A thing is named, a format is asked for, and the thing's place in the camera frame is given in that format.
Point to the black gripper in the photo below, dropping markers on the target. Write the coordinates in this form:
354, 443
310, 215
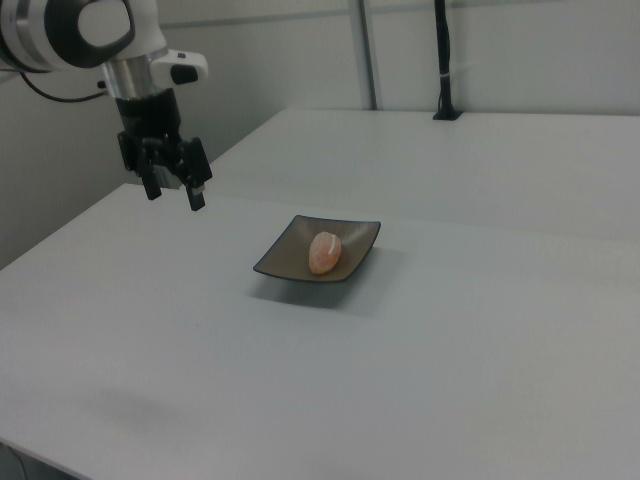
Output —
147, 117

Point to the sugared orange bread roll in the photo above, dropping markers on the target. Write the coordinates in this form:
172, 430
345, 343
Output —
325, 255

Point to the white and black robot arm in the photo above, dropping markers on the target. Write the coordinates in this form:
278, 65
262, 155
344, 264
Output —
145, 35

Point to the square brown ceramic plate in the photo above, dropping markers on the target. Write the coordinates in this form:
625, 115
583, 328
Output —
285, 260

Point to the black pole stand, white band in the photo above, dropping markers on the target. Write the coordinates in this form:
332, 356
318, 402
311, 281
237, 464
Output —
444, 60

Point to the grey metal partition post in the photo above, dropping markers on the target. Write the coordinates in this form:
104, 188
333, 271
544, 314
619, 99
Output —
368, 60

